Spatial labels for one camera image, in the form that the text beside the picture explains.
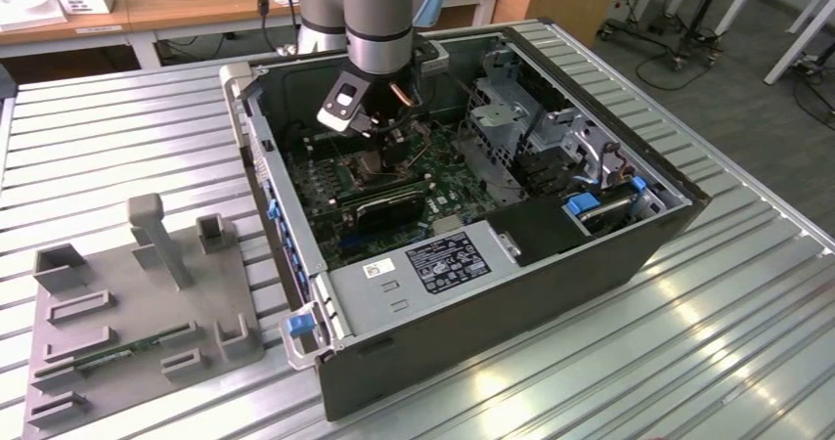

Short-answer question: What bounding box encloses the black graphics card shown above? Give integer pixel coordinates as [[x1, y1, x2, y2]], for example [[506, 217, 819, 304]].
[[338, 185, 430, 234]]

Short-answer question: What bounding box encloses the silver metal drive cage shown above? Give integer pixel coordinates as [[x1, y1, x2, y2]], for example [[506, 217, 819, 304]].
[[455, 43, 681, 226]]

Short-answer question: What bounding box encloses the hard disk in blue carrier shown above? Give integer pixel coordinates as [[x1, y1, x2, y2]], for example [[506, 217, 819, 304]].
[[562, 191, 638, 236]]

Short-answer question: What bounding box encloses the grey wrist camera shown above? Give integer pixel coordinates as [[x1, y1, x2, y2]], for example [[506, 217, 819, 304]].
[[417, 40, 453, 77]]

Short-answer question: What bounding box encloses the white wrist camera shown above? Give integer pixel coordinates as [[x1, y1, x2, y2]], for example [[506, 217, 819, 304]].
[[318, 69, 379, 133]]

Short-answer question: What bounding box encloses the white flat box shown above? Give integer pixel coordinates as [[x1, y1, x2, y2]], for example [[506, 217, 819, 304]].
[[0, 0, 67, 33]]

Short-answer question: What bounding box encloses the wooden desk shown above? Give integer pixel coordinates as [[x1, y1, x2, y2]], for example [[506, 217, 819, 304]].
[[0, 0, 507, 60]]

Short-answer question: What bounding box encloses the green RAM stick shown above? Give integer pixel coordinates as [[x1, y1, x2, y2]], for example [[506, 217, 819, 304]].
[[71, 325, 191, 371]]

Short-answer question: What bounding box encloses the thin wire locking lever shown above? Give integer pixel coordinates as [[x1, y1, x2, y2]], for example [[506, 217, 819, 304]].
[[327, 133, 350, 168]]

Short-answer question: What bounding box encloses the white table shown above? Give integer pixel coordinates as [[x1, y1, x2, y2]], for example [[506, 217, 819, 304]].
[[759, 0, 835, 87]]

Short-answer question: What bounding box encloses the grey parts rack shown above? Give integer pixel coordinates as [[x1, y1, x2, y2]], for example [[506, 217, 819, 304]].
[[23, 193, 269, 436]]

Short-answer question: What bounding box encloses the blue card retainer strip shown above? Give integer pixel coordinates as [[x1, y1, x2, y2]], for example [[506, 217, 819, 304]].
[[265, 180, 310, 309]]

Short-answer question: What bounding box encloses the CPU socket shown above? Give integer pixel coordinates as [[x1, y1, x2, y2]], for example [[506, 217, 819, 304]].
[[343, 147, 419, 192]]

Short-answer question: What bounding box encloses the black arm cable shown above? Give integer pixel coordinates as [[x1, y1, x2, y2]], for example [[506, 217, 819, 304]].
[[258, 0, 275, 50]]

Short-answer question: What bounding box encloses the wooden cabinet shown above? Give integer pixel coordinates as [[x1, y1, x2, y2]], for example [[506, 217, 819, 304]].
[[506, 0, 626, 48]]

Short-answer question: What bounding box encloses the open black PC case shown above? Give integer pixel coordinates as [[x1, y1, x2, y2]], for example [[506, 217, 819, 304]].
[[218, 19, 713, 422]]

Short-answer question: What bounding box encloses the grey power supply unit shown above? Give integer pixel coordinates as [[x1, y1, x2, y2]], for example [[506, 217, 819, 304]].
[[319, 222, 523, 338]]

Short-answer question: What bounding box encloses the green motherboard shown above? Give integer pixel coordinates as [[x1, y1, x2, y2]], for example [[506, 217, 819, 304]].
[[286, 119, 523, 270]]

